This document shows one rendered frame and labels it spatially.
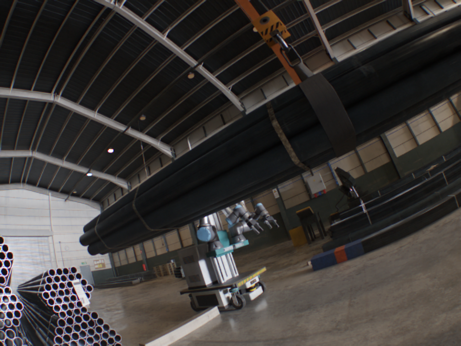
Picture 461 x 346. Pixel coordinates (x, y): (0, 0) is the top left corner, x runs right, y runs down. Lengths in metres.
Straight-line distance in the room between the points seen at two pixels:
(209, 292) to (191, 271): 0.39
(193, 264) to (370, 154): 9.74
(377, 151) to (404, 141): 1.49
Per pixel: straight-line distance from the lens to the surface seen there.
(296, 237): 7.01
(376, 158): 11.15
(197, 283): 2.80
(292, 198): 11.36
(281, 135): 1.20
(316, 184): 10.74
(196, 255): 2.68
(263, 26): 2.00
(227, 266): 2.86
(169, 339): 2.14
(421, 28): 1.62
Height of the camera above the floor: 0.72
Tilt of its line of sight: 18 degrees up
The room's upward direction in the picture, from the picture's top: 19 degrees counter-clockwise
